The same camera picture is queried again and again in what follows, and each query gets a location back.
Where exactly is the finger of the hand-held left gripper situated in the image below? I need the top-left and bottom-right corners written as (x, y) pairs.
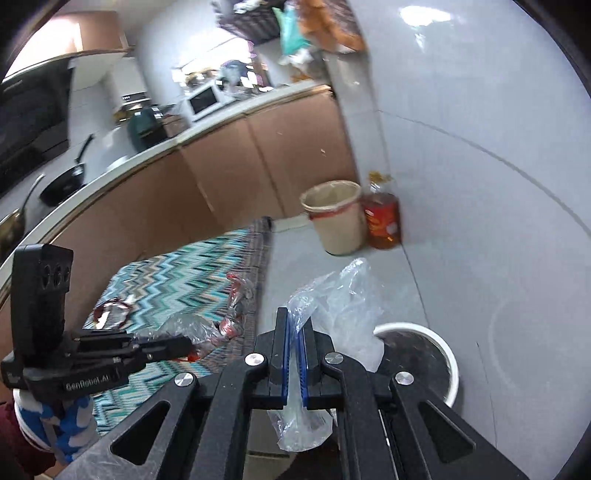
top-left (131, 336), bottom-right (193, 367)

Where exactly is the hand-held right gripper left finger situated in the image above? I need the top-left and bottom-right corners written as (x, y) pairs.
top-left (55, 307), bottom-right (297, 480)

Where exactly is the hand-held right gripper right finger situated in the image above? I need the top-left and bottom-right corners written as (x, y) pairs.
top-left (295, 319), bottom-right (532, 480)

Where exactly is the clear wrapper with red print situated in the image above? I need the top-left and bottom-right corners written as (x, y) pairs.
top-left (159, 311), bottom-right (245, 363)

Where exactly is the red snack packet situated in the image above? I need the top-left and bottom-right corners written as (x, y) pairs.
top-left (92, 298), bottom-right (136, 330)

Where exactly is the clear plastic bag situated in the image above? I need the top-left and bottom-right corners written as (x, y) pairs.
top-left (268, 257), bottom-right (386, 453)

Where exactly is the white round bin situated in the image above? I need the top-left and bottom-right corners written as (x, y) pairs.
top-left (372, 323), bottom-right (460, 409)

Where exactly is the person's left forearm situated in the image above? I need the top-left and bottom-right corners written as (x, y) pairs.
top-left (0, 401), bottom-right (54, 480)

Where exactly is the person's left hand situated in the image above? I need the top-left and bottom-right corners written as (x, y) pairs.
top-left (14, 389), bottom-right (99, 465)

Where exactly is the zigzag patterned mat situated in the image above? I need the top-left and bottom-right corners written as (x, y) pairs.
top-left (90, 217), bottom-right (276, 437)

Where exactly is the crumpled clear red wrapper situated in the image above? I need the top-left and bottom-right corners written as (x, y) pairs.
top-left (225, 272), bottom-right (257, 326)

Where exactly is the black frying pan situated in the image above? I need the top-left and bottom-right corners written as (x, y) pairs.
top-left (39, 134), bottom-right (96, 207)

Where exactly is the beige bowl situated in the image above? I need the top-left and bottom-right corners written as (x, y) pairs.
top-left (300, 181), bottom-right (363, 256)

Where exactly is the black range hood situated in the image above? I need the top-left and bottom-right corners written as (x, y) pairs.
top-left (0, 55), bottom-right (77, 197)

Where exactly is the green kitchen appliance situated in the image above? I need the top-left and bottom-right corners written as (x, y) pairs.
top-left (127, 106), bottom-right (169, 151)

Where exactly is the kitchen counter with brown cabinets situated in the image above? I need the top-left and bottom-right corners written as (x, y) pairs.
top-left (0, 83), bottom-right (361, 298)

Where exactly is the white microwave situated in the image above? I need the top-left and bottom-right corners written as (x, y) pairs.
top-left (185, 84), bottom-right (223, 122)

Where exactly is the teal hanging bag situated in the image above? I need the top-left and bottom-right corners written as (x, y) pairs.
top-left (272, 4), bottom-right (311, 55)

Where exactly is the dark woven basket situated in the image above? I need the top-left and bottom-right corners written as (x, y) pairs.
top-left (216, 1), bottom-right (283, 45)

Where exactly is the orange hanging bag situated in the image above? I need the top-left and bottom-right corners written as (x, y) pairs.
top-left (298, 0), bottom-right (366, 52)

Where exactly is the brown wall cabinet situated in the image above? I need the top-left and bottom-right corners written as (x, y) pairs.
top-left (9, 11), bottom-right (131, 78)

